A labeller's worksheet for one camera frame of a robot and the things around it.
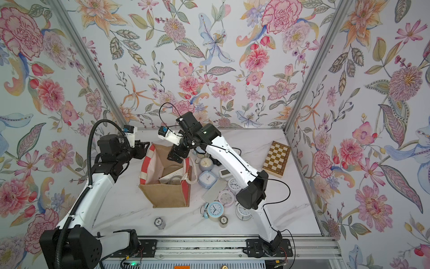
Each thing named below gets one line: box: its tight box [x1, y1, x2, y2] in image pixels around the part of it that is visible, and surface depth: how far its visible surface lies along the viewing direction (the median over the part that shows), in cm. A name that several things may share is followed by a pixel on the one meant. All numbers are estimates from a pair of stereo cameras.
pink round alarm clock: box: [218, 189, 235, 207], surface depth 89 cm
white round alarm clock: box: [227, 178, 242, 195], surface depth 92 cm
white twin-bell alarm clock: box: [235, 202, 254, 221], surface depth 82 cm
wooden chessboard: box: [261, 140, 292, 179], surface depth 106 cm
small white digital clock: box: [218, 168, 235, 180], surface depth 97 cm
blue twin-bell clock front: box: [200, 201, 225, 222], surface depth 83 cm
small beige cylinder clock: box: [218, 215, 229, 229], surface depth 78 cm
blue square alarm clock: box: [197, 170, 218, 190], surface depth 95 cm
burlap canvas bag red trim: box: [138, 143, 198, 208], surface depth 85 cm
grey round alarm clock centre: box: [198, 156, 214, 172], surface depth 101 cm
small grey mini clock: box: [153, 216, 166, 230], surface depth 78 cm
